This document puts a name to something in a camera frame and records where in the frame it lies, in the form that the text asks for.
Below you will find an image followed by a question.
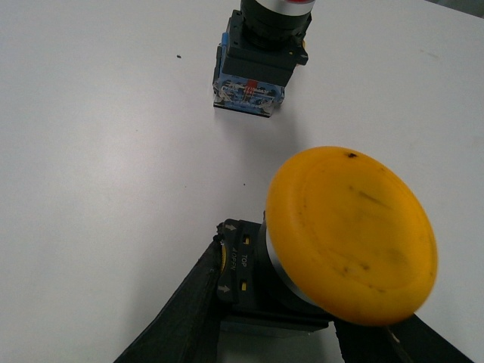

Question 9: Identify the red mushroom push button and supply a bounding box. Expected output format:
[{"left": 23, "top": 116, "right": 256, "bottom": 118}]
[{"left": 213, "top": 0, "right": 315, "bottom": 117}]

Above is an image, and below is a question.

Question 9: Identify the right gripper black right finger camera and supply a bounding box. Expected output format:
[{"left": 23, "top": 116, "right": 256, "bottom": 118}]
[{"left": 334, "top": 315, "right": 471, "bottom": 363}]

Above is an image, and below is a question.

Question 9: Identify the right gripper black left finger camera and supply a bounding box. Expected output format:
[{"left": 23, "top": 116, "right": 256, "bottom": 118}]
[{"left": 116, "top": 240, "right": 223, "bottom": 362}]

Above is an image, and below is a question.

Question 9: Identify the yellow mushroom push button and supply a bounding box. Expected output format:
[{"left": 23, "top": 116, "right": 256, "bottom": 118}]
[{"left": 218, "top": 146, "right": 438, "bottom": 327}]

